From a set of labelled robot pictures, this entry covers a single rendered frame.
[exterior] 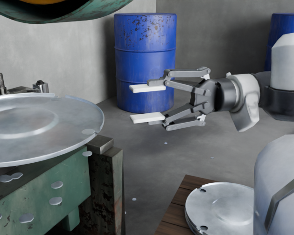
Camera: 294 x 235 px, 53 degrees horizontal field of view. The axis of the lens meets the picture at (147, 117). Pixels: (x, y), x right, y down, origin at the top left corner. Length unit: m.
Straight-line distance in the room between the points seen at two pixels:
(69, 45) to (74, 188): 2.05
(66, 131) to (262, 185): 0.31
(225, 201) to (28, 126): 0.68
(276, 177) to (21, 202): 0.48
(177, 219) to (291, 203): 0.70
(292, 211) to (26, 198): 0.50
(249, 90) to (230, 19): 3.05
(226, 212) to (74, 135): 0.61
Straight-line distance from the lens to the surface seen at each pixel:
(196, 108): 0.65
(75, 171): 0.73
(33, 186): 0.65
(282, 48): 0.65
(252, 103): 0.68
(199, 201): 1.00
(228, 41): 3.73
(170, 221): 0.96
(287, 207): 0.29
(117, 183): 0.79
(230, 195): 1.04
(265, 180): 0.34
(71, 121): 0.53
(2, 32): 2.27
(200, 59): 3.85
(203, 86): 0.65
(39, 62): 2.47
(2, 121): 0.55
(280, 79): 0.66
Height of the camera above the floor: 0.98
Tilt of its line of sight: 21 degrees down
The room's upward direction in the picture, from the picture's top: straight up
